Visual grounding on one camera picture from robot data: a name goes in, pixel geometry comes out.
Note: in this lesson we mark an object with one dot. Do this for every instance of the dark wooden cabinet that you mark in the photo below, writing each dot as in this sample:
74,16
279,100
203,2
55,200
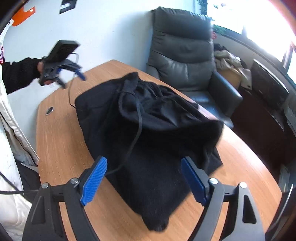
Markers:
265,131

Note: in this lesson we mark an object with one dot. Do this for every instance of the left forearm black sleeve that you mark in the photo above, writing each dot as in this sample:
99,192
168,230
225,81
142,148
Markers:
17,75

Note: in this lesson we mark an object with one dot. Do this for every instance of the grey leather armchair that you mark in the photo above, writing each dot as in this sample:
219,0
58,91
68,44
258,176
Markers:
182,56

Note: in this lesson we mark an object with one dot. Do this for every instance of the white storage bag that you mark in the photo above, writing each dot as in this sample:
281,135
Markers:
15,204

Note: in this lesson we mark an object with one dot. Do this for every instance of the black fleece jacket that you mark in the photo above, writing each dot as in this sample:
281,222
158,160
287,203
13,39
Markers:
144,130

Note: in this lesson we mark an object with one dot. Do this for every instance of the cardboard box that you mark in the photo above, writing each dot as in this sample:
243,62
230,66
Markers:
233,76

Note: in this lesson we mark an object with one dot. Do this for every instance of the black box on cabinet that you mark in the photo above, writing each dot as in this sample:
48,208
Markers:
268,86

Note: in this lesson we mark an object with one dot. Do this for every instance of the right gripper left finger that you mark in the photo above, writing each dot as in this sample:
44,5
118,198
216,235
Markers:
45,222

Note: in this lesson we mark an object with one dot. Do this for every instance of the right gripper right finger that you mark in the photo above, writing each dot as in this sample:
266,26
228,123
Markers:
242,219

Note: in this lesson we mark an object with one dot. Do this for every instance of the person's left hand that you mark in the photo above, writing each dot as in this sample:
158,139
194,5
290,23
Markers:
40,67

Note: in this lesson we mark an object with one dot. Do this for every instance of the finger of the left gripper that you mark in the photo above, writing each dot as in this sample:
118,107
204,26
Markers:
80,75

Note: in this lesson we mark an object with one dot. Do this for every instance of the beige crumpled cloth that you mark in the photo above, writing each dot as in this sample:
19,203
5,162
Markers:
226,60

